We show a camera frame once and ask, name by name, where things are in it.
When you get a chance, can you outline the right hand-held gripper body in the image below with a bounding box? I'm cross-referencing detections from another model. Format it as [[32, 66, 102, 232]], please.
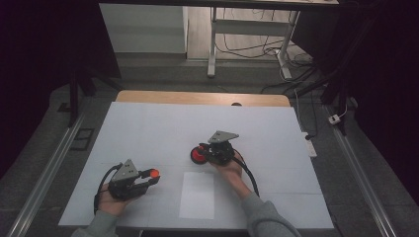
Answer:
[[206, 130, 240, 167]]

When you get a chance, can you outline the round red ink pad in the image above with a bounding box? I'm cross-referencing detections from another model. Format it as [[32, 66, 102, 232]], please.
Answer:
[[190, 145, 210, 165]]

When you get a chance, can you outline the white power strip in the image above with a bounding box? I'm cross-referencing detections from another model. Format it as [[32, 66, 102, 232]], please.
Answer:
[[301, 131, 318, 158]]

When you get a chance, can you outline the tangle of black floor cables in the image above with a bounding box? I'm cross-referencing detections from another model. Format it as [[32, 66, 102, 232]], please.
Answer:
[[215, 8, 315, 95]]

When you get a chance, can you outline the person's left hand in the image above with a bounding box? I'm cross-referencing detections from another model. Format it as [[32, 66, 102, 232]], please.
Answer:
[[97, 182, 140, 217]]

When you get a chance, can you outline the white cabinet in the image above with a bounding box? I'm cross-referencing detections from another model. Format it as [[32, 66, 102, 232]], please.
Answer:
[[99, 3, 189, 54]]

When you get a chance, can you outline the person's right hand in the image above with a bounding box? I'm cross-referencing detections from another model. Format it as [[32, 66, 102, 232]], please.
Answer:
[[209, 149, 247, 200]]

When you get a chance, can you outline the white-legged desk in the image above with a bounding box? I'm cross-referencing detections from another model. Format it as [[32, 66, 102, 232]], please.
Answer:
[[98, 0, 340, 80]]

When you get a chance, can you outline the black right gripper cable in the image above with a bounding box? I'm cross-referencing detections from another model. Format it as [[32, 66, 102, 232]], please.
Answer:
[[231, 149, 261, 198]]

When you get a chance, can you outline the dark curtain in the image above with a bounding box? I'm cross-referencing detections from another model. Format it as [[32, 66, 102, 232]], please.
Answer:
[[291, 0, 419, 206], [0, 0, 122, 181]]

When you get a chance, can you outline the white paper sheet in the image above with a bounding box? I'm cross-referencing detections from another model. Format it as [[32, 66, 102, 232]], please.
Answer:
[[178, 171, 215, 220]]

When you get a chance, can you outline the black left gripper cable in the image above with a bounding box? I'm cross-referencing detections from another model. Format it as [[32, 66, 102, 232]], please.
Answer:
[[93, 163, 124, 215]]

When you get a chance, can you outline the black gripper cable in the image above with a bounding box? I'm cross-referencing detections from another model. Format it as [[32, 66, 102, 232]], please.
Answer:
[[93, 163, 124, 215], [231, 149, 261, 198]]

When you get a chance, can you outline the black metal stand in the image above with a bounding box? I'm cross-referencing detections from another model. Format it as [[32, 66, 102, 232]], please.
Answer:
[[294, 48, 358, 136], [66, 63, 124, 128]]

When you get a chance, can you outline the aluminium floor rail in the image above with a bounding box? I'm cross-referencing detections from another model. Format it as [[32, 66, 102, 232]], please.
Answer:
[[6, 112, 87, 237], [324, 105, 398, 237]]

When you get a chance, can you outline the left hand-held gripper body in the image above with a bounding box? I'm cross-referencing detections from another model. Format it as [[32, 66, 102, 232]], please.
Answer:
[[108, 159, 150, 202]]

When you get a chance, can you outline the large white table cover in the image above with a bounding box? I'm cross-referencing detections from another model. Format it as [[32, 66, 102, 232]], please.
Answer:
[[58, 101, 335, 230]]

